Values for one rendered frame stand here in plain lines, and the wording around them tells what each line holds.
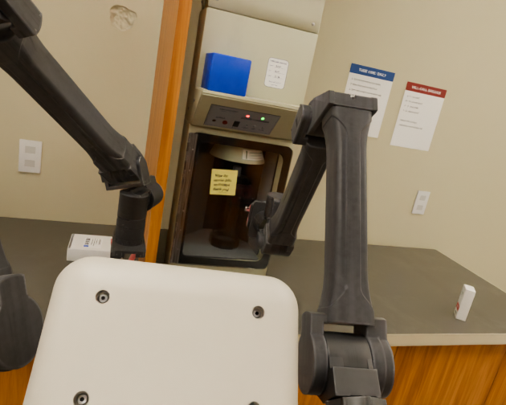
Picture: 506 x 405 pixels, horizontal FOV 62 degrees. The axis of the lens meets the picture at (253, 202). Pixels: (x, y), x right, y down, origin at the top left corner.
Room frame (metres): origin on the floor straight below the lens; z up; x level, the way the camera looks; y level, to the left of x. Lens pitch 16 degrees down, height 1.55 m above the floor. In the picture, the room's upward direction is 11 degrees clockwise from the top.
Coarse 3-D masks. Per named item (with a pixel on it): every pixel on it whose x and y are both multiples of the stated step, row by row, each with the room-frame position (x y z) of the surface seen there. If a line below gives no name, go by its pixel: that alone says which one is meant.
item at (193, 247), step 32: (224, 160) 1.19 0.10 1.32; (256, 160) 1.22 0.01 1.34; (288, 160) 1.25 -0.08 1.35; (192, 192) 1.17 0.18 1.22; (256, 192) 1.22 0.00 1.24; (192, 224) 1.17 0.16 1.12; (224, 224) 1.20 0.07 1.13; (192, 256) 1.18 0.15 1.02; (224, 256) 1.21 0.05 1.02; (256, 256) 1.24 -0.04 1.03
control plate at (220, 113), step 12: (216, 108) 1.10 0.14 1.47; (228, 108) 1.11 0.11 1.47; (216, 120) 1.14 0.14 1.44; (228, 120) 1.14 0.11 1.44; (240, 120) 1.15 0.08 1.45; (252, 120) 1.15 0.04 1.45; (264, 120) 1.16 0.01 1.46; (276, 120) 1.16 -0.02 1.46; (252, 132) 1.19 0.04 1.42; (264, 132) 1.20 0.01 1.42
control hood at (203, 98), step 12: (204, 96) 1.07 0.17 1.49; (216, 96) 1.07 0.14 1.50; (228, 96) 1.08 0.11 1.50; (240, 96) 1.09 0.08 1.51; (192, 108) 1.16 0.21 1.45; (204, 108) 1.10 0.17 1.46; (240, 108) 1.12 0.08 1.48; (252, 108) 1.12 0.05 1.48; (264, 108) 1.12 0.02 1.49; (276, 108) 1.13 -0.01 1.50; (288, 108) 1.14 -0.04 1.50; (192, 120) 1.13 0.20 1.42; (204, 120) 1.13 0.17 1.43; (288, 120) 1.17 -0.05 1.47; (240, 132) 1.19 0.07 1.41; (276, 132) 1.21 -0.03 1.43; (288, 132) 1.21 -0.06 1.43
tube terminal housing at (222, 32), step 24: (216, 24) 1.18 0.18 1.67; (240, 24) 1.20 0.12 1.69; (264, 24) 1.22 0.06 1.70; (216, 48) 1.18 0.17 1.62; (240, 48) 1.20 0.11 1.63; (264, 48) 1.22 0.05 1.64; (288, 48) 1.25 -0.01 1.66; (312, 48) 1.27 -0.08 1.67; (192, 72) 1.24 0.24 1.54; (264, 72) 1.23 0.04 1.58; (288, 72) 1.25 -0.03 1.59; (192, 96) 1.18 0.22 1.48; (264, 96) 1.23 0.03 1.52; (288, 96) 1.26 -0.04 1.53; (288, 144) 1.27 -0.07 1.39; (168, 240) 1.23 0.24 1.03
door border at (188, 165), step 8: (192, 136) 1.16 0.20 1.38; (192, 144) 1.16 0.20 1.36; (192, 152) 1.16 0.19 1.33; (192, 160) 1.16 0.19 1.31; (184, 168) 1.15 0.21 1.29; (192, 168) 1.16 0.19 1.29; (184, 184) 1.16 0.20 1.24; (184, 192) 1.16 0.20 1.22; (184, 200) 1.16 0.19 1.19; (184, 208) 1.16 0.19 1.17; (184, 216) 1.16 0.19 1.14; (176, 232) 1.16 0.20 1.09; (176, 240) 1.16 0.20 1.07; (176, 248) 1.16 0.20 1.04; (176, 256) 1.16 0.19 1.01
